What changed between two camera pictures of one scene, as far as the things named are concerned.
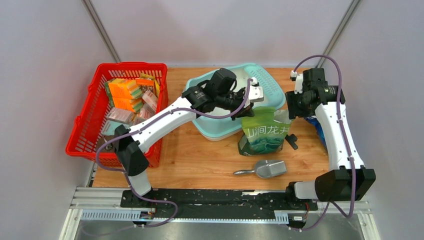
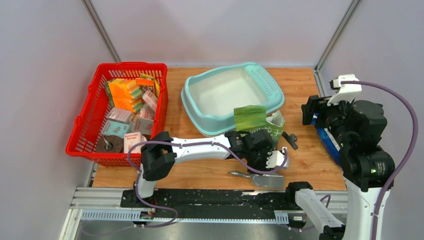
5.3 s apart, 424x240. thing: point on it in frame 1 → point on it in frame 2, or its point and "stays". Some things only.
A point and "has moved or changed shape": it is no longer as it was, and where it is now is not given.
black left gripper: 245,111 → 263,164
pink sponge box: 120,115 stays
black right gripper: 293,111 → 316,103
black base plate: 215,204 stays
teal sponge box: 110,126 stays
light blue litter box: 221,128 stays
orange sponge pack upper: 123,88 stays
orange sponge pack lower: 134,105 stays
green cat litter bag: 265,133 has moved or changed shape
